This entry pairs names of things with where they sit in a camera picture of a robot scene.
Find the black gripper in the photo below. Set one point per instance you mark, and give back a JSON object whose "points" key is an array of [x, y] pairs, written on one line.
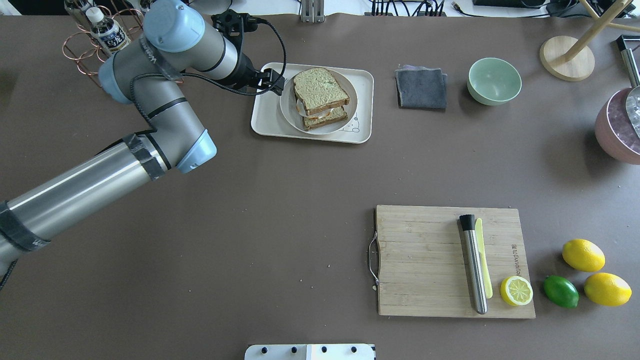
{"points": [[244, 72]]}

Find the white round plate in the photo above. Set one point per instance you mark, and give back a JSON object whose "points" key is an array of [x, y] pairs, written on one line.
{"points": [[292, 109]]}

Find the bread slice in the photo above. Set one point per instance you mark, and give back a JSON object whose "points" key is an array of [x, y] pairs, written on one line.
{"points": [[328, 117], [319, 91]]}

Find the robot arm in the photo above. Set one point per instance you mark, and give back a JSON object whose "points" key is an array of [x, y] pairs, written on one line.
{"points": [[176, 42]]}

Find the purple cloth under grey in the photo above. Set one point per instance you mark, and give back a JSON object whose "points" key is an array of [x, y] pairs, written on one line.
{"points": [[410, 67]]}

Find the grey folded cloth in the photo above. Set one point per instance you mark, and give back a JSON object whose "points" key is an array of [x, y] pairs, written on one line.
{"points": [[422, 89]]}

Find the tea bottle front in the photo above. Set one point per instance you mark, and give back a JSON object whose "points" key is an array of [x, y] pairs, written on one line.
{"points": [[107, 31]]}

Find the tea bottle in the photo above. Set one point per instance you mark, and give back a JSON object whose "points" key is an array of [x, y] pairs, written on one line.
{"points": [[77, 10], [107, 31]]}

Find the green bowl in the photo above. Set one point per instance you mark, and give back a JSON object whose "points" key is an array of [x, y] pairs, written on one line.
{"points": [[493, 81]]}

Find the tea bottle left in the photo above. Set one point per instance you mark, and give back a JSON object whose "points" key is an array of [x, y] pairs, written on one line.
{"points": [[77, 10]]}

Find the bamboo cutting board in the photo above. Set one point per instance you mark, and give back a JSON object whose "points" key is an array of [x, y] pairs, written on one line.
{"points": [[422, 267]]}

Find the yellow plastic knife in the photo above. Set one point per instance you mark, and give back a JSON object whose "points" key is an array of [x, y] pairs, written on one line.
{"points": [[487, 283]]}

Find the wooden mug tree stand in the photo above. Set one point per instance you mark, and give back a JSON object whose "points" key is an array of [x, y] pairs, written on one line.
{"points": [[571, 59]]}

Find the half lemon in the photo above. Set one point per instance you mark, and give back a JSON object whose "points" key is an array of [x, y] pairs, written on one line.
{"points": [[516, 291]]}

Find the pink ice bowl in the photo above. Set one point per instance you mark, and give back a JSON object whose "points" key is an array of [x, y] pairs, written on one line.
{"points": [[614, 130]]}

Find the yellow lemon upper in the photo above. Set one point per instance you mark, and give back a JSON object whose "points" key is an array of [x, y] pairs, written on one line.
{"points": [[583, 255]]}

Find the yellow lemon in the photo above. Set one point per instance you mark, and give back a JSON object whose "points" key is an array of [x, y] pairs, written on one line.
{"points": [[583, 255], [607, 289]]}

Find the green lime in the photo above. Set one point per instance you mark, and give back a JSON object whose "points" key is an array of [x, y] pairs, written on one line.
{"points": [[561, 291]]}

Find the steel ice scoop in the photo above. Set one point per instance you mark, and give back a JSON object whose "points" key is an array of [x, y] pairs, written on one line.
{"points": [[627, 44]]}

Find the yellow lemon lower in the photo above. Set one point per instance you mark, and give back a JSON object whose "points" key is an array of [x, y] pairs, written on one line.
{"points": [[607, 289]]}

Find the aluminium frame post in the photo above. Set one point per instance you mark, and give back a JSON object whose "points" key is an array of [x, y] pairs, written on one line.
{"points": [[312, 11]]}

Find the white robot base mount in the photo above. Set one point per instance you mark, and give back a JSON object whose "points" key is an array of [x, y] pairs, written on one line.
{"points": [[313, 351]]}

